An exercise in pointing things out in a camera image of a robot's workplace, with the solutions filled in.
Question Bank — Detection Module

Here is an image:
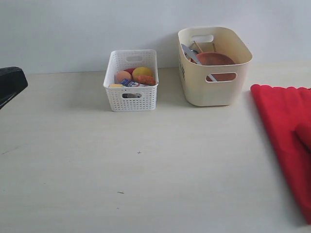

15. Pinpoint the white perforated plastic basket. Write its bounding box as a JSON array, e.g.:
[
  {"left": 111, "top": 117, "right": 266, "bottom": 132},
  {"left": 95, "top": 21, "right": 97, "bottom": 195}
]
[{"left": 103, "top": 50, "right": 159, "bottom": 112}]

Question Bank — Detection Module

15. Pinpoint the yellow cheese wedge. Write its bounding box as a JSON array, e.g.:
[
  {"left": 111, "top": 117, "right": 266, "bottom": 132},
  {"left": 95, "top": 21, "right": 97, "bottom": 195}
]
[{"left": 109, "top": 83, "right": 123, "bottom": 88}]

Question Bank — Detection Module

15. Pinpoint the red scalloped cloth mat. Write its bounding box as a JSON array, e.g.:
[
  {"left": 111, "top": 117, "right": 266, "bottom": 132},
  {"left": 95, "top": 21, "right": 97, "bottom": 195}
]
[{"left": 250, "top": 84, "right": 311, "bottom": 224}]

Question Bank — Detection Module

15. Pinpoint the red sausage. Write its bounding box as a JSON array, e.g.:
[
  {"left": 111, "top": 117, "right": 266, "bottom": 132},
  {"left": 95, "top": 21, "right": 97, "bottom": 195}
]
[{"left": 124, "top": 68, "right": 135, "bottom": 74}]

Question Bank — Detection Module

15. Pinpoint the silver table knife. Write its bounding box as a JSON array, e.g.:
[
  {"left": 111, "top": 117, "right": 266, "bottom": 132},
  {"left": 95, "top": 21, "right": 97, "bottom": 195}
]
[{"left": 181, "top": 44, "right": 217, "bottom": 82}]

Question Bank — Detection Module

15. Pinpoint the cream plastic bin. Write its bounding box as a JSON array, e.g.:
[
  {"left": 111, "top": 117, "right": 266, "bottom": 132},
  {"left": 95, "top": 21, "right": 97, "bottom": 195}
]
[{"left": 178, "top": 27, "right": 253, "bottom": 107}]

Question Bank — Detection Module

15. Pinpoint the brown wooden plate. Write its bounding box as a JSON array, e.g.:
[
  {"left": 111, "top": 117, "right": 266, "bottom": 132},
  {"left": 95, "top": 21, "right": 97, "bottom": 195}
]
[{"left": 196, "top": 52, "right": 236, "bottom": 82}]

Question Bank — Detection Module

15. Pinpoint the yellow lemon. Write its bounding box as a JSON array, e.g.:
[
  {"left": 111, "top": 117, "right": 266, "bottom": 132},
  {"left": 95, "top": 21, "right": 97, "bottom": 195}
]
[{"left": 132, "top": 67, "right": 153, "bottom": 79}]

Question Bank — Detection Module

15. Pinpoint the fried chicken piece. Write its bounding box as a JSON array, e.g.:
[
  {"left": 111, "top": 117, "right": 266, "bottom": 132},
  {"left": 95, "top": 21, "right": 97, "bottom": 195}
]
[{"left": 133, "top": 75, "right": 156, "bottom": 86}]

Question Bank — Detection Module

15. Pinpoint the stainless steel cup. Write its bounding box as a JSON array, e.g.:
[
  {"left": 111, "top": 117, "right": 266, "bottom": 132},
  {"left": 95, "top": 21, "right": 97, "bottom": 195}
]
[{"left": 187, "top": 50, "right": 198, "bottom": 58}]

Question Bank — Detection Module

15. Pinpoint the brown egg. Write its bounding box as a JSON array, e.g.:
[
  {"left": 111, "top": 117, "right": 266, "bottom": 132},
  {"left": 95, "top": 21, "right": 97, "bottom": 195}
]
[{"left": 116, "top": 70, "right": 132, "bottom": 83}]

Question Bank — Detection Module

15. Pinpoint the blue white milk carton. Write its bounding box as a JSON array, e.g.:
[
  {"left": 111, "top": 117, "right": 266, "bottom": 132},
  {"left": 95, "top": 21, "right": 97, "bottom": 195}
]
[{"left": 121, "top": 79, "right": 147, "bottom": 99}]

